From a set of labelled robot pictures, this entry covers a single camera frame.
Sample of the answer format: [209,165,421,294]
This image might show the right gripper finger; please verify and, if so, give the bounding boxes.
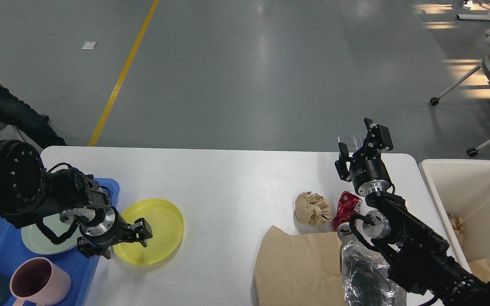
[335,142,353,182]
[356,118,393,159]

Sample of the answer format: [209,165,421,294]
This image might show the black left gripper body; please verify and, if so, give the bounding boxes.
[80,207,126,248]

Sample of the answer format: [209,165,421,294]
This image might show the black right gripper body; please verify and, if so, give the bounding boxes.
[349,156,393,196]

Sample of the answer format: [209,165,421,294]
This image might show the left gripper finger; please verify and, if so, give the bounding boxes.
[77,238,111,260]
[120,218,153,248]

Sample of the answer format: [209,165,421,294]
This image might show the yellow plastic plate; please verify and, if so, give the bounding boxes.
[114,198,184,266]

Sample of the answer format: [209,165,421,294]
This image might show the pink mug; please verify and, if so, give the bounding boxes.
[9,257,72,306]

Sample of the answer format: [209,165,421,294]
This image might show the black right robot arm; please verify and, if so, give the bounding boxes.
[335,118,490,306]

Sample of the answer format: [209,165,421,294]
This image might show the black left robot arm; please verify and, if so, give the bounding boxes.
[0,140,153,259]

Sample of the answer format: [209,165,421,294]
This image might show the crushed red can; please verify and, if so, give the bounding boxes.
[332,190,362,231]

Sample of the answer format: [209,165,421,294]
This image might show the crumpled brown paper ball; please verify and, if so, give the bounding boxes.
[294,191,334,227]

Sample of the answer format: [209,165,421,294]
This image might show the pale green plate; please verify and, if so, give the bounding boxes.
[21,214,81,255]

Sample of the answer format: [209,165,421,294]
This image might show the blue plastic tray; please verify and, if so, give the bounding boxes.
[0,217,100,306]

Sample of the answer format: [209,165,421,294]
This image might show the paper scraps in bin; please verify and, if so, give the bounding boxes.
[447,213,464,246]

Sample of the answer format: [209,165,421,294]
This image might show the crumpled silver foil bag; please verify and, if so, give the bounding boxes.
[342,241,407,306]

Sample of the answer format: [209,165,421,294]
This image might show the brown paper bag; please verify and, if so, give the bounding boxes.
[254,226,345,306]

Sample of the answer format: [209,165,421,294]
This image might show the white plastic bin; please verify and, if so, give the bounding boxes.
[419,159,490,269]

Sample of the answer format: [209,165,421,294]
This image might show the white desk base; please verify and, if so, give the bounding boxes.
[456,0,490,21]

